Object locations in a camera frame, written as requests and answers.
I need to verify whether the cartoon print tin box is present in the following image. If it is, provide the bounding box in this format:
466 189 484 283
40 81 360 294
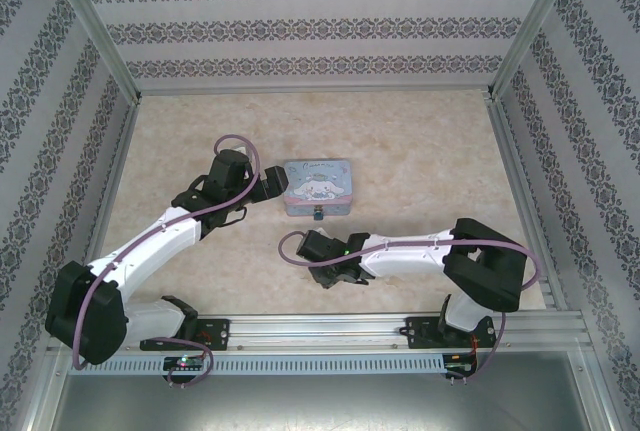
282 159 354 220

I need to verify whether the grey metal sheet panel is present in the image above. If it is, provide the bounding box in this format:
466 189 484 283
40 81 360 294
27 349 614 431

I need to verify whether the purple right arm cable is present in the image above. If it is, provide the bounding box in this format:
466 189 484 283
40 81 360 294
278 230 544 377

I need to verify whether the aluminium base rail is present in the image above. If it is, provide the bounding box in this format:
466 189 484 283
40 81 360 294
197 311 585 353

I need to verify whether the slotted grey cable duct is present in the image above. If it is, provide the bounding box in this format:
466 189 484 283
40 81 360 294
106 352 447 373

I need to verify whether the aluminium side rail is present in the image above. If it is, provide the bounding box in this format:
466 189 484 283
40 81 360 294
488 98 564 311

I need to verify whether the aluminium frame post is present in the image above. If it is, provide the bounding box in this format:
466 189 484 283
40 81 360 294
487 0 586 100
48 0 141 102

